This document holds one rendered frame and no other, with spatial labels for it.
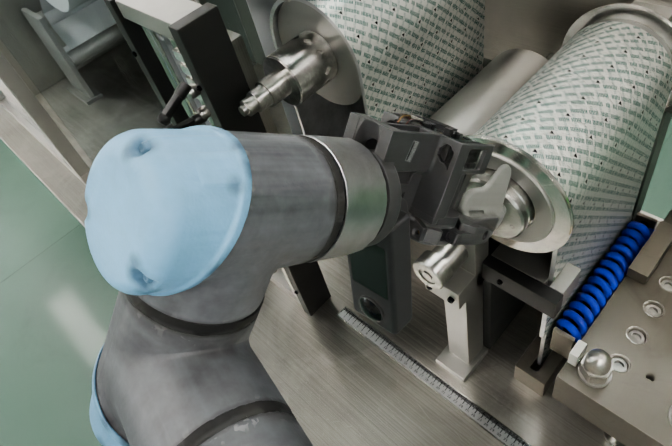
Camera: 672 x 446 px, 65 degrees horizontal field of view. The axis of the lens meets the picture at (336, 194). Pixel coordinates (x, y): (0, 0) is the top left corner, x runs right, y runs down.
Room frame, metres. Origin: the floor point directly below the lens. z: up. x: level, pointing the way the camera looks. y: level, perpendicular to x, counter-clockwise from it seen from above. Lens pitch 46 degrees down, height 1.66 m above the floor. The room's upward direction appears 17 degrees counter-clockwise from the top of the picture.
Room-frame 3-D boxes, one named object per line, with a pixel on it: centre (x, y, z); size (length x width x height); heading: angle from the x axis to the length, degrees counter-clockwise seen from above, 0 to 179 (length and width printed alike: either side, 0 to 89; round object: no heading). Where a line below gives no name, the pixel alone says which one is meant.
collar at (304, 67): (0.53, 0.00, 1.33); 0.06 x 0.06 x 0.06; 34
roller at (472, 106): (0.50, -0.20, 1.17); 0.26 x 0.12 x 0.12; 124
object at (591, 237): (0.35, -0.29, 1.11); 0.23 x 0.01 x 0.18; 124
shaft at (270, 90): (0.50, 0.05, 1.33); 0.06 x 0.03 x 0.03; 124
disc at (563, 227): (0.33, -0.16, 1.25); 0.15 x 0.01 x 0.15; 34
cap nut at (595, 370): (0.22, -0.23, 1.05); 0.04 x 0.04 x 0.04
